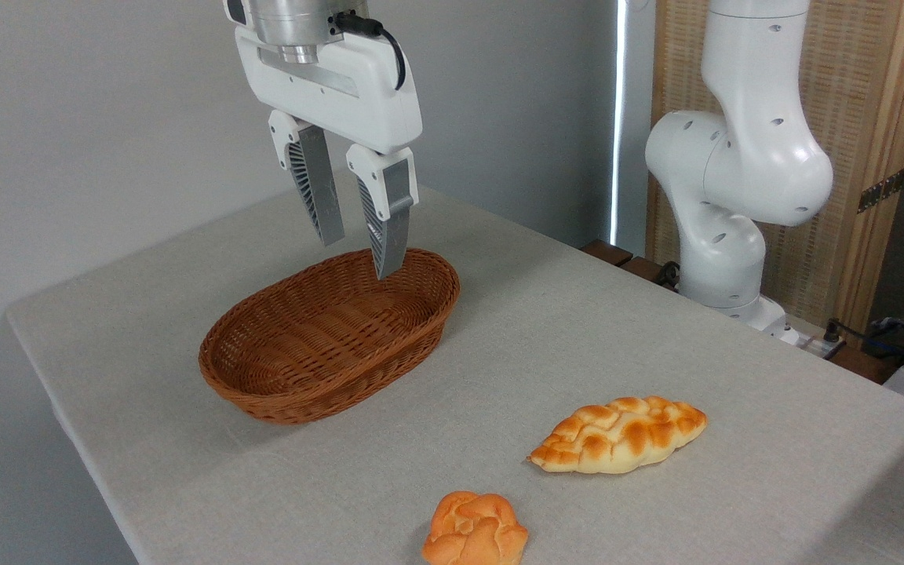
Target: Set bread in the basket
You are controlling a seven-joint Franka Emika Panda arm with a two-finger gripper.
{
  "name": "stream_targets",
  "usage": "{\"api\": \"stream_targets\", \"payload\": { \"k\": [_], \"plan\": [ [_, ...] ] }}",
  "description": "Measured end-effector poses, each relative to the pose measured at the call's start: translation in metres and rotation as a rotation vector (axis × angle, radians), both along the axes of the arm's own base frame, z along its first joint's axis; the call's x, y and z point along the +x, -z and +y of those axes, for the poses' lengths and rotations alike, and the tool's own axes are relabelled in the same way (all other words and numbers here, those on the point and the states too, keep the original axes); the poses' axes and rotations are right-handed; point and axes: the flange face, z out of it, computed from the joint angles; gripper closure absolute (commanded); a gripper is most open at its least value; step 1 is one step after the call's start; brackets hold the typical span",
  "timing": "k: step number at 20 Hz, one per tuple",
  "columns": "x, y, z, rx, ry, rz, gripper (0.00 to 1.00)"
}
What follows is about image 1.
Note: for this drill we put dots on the round knotted bread roll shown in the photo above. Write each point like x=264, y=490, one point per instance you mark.
x=472, y=534

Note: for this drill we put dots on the brown oval wicker basket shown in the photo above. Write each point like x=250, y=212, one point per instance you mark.
x=303, y=392

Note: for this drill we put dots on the bright vertical light strip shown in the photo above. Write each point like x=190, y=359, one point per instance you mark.
x=619, y=118

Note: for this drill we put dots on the long braided bread loaf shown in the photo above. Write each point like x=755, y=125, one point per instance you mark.
x=617, y=435

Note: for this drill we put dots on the dark metal screen hinge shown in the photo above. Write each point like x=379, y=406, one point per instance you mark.
x=882, y=191

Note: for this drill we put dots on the grey table cloth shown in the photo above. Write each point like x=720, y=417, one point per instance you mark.
x=577, y=329

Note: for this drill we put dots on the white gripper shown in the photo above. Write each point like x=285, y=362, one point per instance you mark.
x=358, y=94

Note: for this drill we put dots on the wooden rattan folding screen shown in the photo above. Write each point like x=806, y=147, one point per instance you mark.
x=860, y=78

